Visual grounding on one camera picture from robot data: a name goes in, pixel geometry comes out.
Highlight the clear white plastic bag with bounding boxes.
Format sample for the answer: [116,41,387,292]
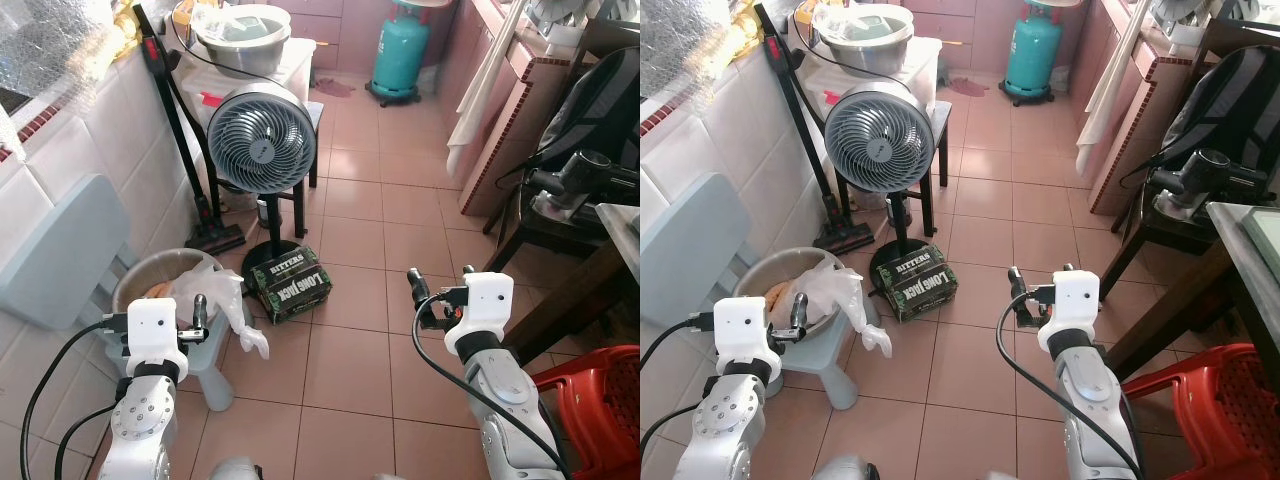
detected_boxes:
[790,255,893,359]
[168,258,272,361]

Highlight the small grey plastic stool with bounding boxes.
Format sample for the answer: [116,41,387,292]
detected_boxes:
[95,290,259,413]
[715,290,881,411]

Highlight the steel bowl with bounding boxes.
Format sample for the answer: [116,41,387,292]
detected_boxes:
[733,247,866,336]
[111,247,241,336]

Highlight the black stick vacuum cleaner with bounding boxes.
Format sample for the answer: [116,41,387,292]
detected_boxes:
[132,4,247,257]
[752,3,873,254]

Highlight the dark wooden side table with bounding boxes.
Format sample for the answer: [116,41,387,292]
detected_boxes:
[484,190,611,276]
[1100,190,1216,301]

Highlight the printed black cardboard box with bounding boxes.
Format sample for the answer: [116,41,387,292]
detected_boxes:
[878,245,959,323]
[244,246,335,324]

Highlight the grey top wooden table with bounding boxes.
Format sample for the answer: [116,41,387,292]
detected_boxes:
[497,203,641,367]
[1100,200,1280,396]

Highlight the folded grey plastic panel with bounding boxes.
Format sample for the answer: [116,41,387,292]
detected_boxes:
[0,174,133,332]
[640,172,753,329]

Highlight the black handheld vacuum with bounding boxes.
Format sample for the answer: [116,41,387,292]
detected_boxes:
[1150,148,1271,211]
[526,150,641,213]

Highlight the white hanging cloth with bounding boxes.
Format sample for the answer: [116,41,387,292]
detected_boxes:
[445,0,531,181]
[1075,0,1151,179]

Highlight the red plastic chair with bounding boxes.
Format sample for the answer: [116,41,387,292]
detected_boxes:
[1122,342,1280,480]
[528,344,641,480]

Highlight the grey round floor fan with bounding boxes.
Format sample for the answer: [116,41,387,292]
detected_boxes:
[207,83,318,286]
[824,80,937,291]

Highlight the pale green cutting board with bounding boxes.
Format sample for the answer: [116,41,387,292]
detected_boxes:
[1240,205,1280,281]

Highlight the black backpack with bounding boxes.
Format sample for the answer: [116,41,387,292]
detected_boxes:
[495,46,641,196]
[1120,45,1280,191]

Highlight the teal gas cylinder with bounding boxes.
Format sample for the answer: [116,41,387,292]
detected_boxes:
[365,0,447,108]
[1000,0,1065,107]

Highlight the white plastic storage box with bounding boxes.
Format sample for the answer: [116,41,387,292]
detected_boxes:
[795,36,943,131]
[172,38,318,131]

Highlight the large steel basin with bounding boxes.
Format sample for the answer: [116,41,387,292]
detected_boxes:
[190,5,293,79]
[812,3,915,76]

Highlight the silver foil sheet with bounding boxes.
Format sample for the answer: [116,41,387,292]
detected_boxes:
[0,0,126,101]
[640,0,746,106]

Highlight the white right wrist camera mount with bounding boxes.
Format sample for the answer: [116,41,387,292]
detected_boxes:
[444,272,515,361]
[1036,268,1103,353]

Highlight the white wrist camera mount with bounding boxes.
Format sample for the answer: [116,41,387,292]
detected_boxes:
[713,298,779,376]
[124,297,190,379]
[444,272,515,361]
[1036,268,1103,353]

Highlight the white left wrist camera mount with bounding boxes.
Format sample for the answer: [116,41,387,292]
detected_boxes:
[713,298,779,376]
[124,297,190,379]

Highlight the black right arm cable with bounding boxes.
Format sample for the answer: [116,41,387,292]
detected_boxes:
[995,292,1147,480]
[411,295,573,480]

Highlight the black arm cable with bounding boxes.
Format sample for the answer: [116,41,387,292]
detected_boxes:
[55,400,121,480]
[20,313,129,480]
[640,312,717,369]
[995,292,1147,480]
[411,295,573,480]
[640,400,707,457]

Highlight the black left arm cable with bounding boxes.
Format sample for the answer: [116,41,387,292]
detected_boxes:
[640,400,707,457]
[55,400,121,480]
[20,313,129,480]
[640,312,717,369]

